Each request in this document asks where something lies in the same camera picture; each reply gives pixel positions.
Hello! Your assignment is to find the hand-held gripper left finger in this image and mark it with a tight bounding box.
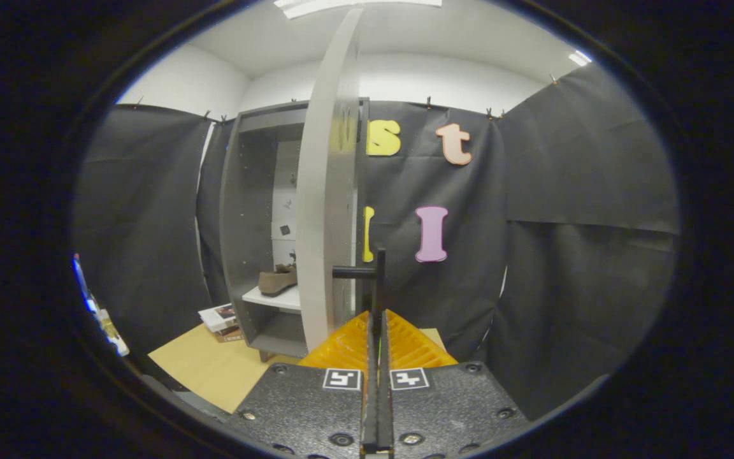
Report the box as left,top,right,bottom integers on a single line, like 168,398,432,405
224,311,377,459

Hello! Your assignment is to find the grey shoe cabinet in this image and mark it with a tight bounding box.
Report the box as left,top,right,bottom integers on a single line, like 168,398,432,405
219,97,371,363

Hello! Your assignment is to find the brown fuzzy shoe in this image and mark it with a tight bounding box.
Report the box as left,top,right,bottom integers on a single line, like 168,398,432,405
257,263,299,297

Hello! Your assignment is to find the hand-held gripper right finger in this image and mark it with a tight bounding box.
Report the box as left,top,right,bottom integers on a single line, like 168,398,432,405
378,309,530,459

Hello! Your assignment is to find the long ceiling light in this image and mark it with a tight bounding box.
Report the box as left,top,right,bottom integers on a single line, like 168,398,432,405
275,0,442,18

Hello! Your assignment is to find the black backdrop cloth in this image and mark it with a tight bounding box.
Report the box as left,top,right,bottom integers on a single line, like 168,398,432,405
73,64,681,421

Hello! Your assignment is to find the white book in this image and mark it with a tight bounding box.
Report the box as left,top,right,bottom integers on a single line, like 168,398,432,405
198,304,238,332

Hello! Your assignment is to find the white shoe cabinet door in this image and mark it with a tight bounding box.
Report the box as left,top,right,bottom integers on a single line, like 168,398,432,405
295,8,368,354

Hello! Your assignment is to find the black door handle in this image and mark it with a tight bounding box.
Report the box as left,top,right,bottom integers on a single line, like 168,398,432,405
332,249,387,335

